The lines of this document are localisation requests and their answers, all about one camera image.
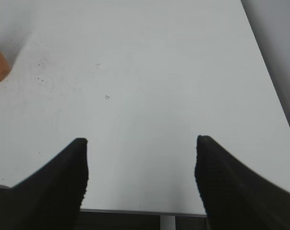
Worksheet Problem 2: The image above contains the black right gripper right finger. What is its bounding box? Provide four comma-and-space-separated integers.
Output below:
195, 136, 290, 230

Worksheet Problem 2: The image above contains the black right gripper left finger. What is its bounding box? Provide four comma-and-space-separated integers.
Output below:
0, 138, 89, 230

